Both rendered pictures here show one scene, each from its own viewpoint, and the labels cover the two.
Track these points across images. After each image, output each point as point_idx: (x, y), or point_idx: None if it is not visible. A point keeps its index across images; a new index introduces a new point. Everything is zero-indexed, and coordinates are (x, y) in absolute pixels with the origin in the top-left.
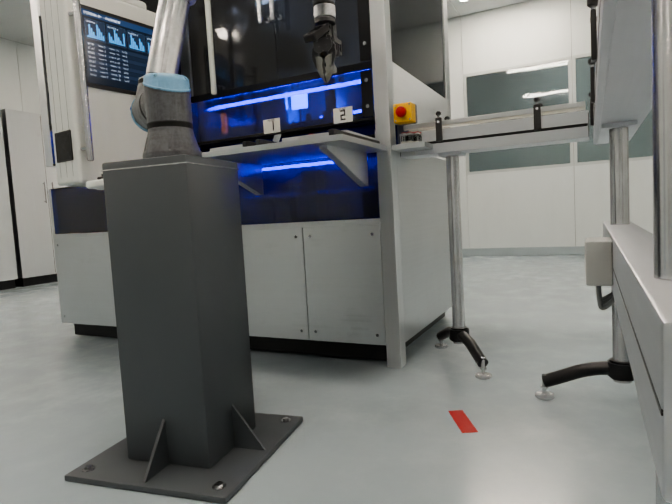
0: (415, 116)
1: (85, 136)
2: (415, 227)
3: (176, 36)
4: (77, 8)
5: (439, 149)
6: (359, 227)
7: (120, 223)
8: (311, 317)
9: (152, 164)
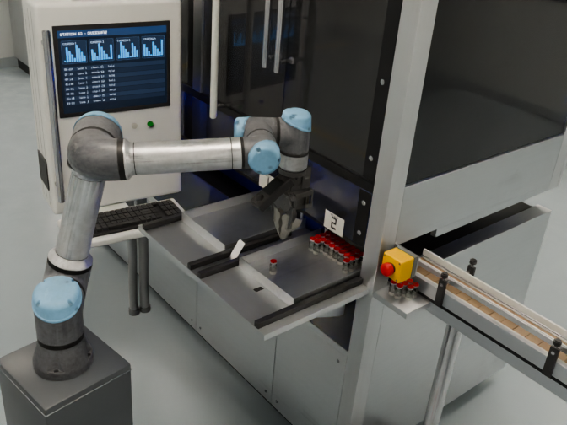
0: (410, 272)
1: (56, 180)
2: (413, 345)
3: (83, 222)
4: (46, 46)
5: (436, 313)
6: (328, 345)
7: (10, 411)
8: (275, 387)
9: (25, 395)
